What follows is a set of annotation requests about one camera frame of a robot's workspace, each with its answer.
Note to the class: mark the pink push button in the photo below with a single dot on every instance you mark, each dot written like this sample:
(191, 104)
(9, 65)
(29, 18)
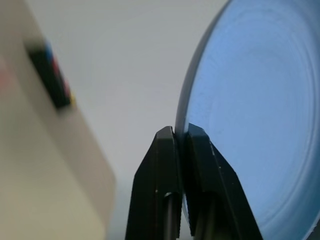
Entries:
(66, 84)

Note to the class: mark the blue plate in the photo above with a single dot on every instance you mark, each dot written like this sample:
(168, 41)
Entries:
(250, 100)

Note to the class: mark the yellow push button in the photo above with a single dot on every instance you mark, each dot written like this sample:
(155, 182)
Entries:
(73, 99)

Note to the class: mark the red push button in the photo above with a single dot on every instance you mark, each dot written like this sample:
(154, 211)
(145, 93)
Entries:
(56, 65)

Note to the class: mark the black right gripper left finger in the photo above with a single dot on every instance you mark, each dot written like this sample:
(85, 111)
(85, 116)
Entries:
(150, 187)

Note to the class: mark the black button box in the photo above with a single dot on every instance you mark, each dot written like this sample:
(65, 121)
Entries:
(47, 77)

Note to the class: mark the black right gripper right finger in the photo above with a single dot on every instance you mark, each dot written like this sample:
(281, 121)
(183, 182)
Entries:
(217, 190)

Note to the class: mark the blue push button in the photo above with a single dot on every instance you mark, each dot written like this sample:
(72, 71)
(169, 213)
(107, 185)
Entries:
(49, 49)

